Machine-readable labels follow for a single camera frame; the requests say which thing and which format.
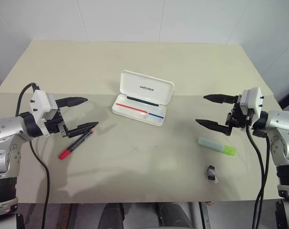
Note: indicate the white hinged pencil case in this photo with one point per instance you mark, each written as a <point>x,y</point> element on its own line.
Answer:
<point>144,88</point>

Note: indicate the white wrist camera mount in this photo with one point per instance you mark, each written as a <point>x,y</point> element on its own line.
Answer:
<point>39,105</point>
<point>256,101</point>

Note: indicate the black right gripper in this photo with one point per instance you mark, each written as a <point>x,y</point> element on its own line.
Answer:
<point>238,119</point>

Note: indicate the grey metal table leg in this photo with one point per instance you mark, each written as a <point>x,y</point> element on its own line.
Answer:
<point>204,215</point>

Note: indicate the green highlighter pen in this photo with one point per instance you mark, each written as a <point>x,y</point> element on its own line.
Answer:
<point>216,146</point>

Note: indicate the black marker with red cap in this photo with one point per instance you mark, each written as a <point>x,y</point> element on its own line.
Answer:
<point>70,149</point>

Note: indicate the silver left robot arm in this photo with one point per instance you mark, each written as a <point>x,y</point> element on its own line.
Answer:
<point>3,128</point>

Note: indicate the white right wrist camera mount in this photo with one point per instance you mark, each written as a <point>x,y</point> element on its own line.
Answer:
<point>256,101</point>

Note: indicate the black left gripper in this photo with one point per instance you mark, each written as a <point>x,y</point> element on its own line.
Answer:
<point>55,126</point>

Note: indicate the dark rounded shape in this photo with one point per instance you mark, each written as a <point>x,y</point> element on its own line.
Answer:
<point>170,215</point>
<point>112,215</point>

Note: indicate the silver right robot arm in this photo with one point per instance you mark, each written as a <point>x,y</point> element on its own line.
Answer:
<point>282,124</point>

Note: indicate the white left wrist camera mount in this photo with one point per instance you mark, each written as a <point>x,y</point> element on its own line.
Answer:
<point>39,105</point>

